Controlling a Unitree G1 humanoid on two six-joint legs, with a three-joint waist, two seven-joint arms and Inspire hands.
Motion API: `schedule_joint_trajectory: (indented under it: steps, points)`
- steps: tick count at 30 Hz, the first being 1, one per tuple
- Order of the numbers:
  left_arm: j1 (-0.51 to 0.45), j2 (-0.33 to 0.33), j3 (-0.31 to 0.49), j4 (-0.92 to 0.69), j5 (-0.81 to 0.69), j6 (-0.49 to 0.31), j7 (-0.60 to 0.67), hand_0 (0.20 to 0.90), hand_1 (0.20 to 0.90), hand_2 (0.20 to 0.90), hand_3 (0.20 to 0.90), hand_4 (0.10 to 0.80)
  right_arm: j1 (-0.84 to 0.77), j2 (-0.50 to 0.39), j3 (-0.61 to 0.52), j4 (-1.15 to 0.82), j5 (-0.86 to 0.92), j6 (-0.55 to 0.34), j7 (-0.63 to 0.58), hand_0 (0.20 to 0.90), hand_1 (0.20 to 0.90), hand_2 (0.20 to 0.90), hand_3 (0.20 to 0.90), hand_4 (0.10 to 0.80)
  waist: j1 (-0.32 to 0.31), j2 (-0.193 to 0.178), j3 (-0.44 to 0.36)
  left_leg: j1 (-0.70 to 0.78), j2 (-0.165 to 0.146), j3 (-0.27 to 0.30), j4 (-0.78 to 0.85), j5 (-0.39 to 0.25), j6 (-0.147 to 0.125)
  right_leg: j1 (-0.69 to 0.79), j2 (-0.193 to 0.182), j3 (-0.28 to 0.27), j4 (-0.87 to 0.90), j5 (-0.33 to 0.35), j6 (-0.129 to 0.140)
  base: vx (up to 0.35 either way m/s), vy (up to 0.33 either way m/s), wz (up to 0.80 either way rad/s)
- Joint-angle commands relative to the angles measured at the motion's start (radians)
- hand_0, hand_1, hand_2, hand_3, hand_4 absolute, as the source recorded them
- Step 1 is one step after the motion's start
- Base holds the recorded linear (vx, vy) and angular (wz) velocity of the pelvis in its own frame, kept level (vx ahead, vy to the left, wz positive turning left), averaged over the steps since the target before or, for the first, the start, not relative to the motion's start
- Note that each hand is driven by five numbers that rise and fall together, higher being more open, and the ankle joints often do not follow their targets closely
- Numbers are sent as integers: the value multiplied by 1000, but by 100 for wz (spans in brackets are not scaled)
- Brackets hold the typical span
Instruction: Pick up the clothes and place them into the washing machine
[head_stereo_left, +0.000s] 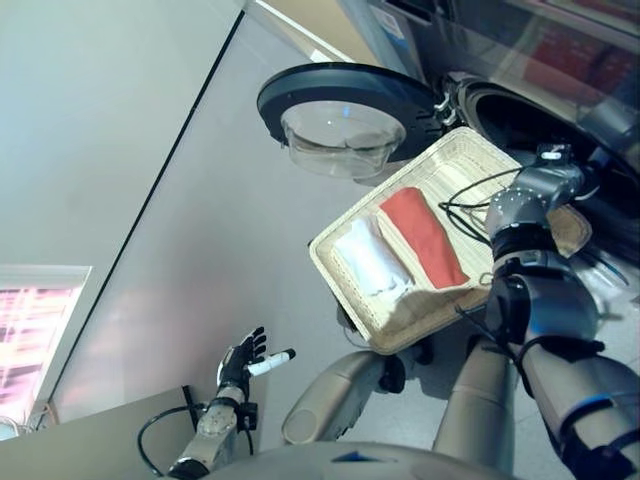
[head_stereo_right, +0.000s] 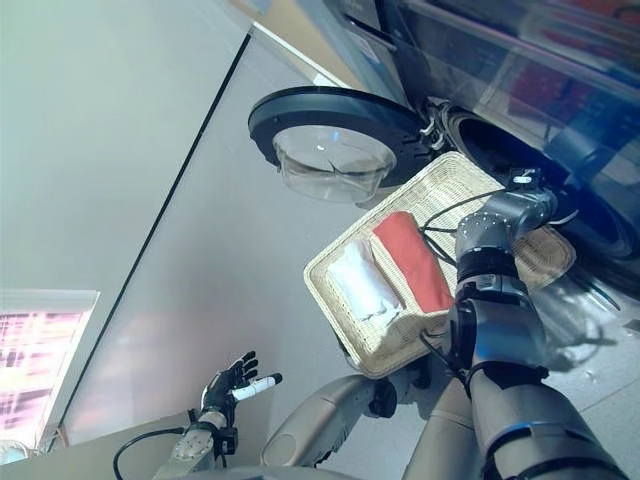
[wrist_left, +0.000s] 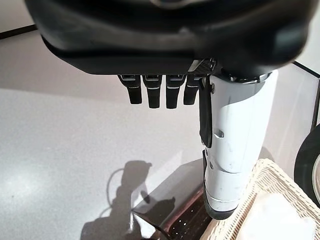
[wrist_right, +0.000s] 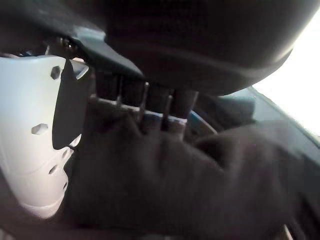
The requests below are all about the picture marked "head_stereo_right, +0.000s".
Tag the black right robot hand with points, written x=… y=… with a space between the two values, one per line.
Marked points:
x=572 y=152

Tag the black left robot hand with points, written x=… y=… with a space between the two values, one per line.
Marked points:
x=220 y=390

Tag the red cloth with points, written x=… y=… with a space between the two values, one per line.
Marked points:
x=415 y=260

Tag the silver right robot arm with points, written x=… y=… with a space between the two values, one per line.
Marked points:
x=505 y=320

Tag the grey front-load washing machine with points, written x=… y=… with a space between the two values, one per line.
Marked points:
x=575 y=90

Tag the cream wicker tray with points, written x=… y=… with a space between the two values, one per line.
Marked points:
x=440 y=190

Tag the white folded cloth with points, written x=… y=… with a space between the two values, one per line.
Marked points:
x=360 y=280

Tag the white framed window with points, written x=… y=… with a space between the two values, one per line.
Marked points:
x=40 y=350

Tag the silver right robot leg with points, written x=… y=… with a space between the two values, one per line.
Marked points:
x=445 y=430

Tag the round glass washer door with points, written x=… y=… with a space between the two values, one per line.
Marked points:
x=320 y=115

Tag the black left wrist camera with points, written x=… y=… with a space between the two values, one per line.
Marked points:
x=229 y=440

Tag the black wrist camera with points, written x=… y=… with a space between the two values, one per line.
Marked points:
x=525 y=177
x=229 y=440

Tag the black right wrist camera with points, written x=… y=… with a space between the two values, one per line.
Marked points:
x=525 y=177

